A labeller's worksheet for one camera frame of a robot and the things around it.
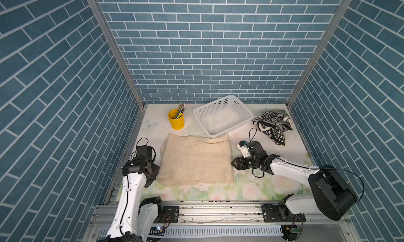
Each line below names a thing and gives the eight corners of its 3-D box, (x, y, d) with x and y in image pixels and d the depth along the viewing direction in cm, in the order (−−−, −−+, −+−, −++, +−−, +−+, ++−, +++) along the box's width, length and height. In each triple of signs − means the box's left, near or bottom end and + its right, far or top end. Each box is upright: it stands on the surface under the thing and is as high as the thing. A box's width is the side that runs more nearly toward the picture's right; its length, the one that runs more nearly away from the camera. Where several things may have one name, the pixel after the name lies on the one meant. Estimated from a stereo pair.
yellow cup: (169, 129, 108) (166, 120, 100) (171, 118, 114) (169, 109, 106) (183, 129, 108) (181, 120, 100) (185, 118, 114) (183, 109, 106)
